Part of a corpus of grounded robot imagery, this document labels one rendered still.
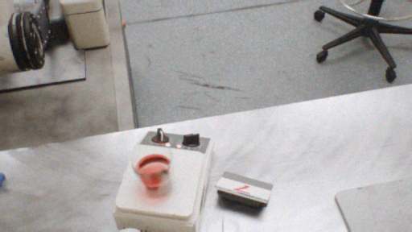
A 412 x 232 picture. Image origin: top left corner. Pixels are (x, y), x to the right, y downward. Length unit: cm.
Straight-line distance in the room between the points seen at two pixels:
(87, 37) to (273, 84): 84
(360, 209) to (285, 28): 162
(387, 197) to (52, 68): 117
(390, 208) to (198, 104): 125
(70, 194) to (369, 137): 56
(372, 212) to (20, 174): 62
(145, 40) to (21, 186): 149
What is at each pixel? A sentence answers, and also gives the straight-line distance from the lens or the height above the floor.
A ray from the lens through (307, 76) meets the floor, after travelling 209.
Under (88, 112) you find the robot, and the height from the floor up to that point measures 37.
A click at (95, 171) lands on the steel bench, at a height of 75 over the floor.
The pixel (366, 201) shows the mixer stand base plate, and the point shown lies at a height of 76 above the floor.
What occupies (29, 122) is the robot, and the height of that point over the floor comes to 37.
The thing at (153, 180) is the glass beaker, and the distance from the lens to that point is 65.
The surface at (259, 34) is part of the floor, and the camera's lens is 229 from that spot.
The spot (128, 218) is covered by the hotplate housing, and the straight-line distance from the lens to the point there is 72.
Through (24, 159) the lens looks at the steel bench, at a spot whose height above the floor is 75.
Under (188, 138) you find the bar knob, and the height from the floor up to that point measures 81.
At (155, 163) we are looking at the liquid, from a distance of 69.
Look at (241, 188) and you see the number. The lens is 78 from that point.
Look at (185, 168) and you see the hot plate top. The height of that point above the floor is 84.
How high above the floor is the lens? 144
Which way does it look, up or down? 49 degrees down
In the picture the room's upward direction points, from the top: 1 degrees counter-clockwise
